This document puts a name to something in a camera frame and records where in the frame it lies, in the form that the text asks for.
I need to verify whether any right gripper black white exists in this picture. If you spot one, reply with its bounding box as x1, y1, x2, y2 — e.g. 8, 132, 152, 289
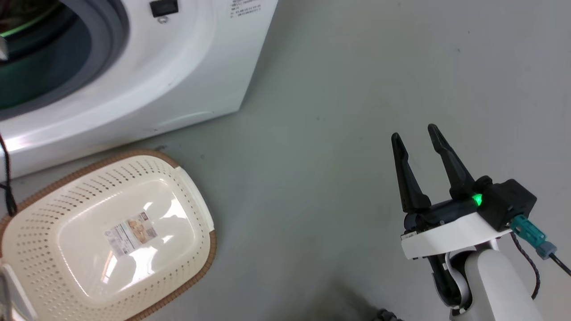
391, 124, 513, 261

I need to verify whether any white front-load washing machine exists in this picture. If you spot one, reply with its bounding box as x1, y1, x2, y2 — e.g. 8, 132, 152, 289
0, 0, 279, 180

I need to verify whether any cream perforated laundry basket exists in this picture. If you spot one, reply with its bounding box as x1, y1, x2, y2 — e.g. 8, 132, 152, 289
0, 149, 218, 321

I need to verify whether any printed washer label sticker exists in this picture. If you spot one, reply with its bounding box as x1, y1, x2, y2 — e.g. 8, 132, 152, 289
229, 0, 264, 19

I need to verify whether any paper product label sticker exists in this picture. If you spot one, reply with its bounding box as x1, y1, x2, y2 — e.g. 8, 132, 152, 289
104, 212, 158, 259

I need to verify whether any black door latch socket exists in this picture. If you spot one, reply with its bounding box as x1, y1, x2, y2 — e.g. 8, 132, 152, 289
149, 0, 179, 18

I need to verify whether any grey rubber door seal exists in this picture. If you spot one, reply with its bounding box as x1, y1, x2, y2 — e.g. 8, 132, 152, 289
0, 0, 130, 121

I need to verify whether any dark garment with green stripe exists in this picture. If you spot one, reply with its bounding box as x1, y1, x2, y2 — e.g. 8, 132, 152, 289
0, 0, 61, 40

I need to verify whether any teal plug black cable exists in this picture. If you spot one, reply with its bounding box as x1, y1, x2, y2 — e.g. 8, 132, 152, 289
509, 214, 571, 276

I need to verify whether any dark braided gripper cable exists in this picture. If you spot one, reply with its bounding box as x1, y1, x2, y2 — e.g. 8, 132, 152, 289
510, 232, 542, 300

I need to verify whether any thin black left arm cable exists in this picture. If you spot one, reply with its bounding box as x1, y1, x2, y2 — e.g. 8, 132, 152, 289
0, 134, 18, 218

